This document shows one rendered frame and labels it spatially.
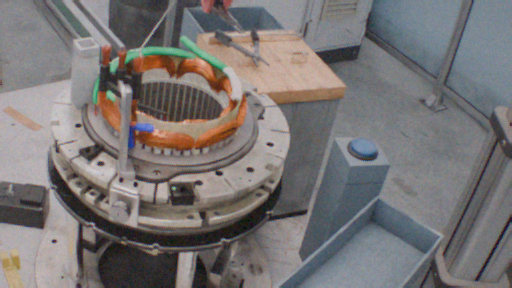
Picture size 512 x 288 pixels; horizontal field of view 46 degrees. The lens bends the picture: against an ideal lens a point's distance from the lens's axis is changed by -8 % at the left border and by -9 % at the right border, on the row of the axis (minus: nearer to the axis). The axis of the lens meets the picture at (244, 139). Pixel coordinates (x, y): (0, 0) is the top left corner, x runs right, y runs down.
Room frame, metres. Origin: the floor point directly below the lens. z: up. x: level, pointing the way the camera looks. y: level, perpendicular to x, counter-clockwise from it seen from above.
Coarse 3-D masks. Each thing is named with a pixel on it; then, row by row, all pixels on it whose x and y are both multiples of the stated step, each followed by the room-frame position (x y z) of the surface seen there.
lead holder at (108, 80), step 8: (104, 72) 0.59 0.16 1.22; (112, 72) 0.59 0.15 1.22; (120, 72) 0.59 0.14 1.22; (104, 80) 0.59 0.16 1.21; (112, 80) 0.59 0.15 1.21; (120, 80) 0.59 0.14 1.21; (128, 80) 0.59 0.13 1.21; (136, 80) 0.59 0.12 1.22; (104, 88) 0.59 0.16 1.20; (112, 88) 0.58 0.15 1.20; (136, 88) 0.59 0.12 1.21; (136, 96) 0.59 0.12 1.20
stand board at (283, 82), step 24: (216, 48) 0.98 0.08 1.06; (264, 48) 1.02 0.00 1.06; (288, 48) 1.04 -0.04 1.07; (240, 72) 0.92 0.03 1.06; (264, 72) 0.93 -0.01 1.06; (288, 72) 0.95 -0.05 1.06; (312, 72) 0.97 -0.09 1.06; (288, 96) 0.89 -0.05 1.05; (312, 96) 0.91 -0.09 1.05; (336, 96) 0.94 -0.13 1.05
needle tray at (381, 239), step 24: (360, 216) 0.63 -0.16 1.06; (384, 216) 0.66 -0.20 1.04; (408, 216) 0.64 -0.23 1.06; (336, 240) 0.58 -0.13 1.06; (360, 240) 0.62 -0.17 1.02; (384, 240) 0.63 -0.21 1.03; (408, 240) 0.64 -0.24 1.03; (432, 240) 0.62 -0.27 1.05; (312, 264) 0.54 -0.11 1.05; (336, 264) 0.57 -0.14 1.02; (360, 264) 0.58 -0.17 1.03; (384, 264) 0.59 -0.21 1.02; (408, 264) 0.59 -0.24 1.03
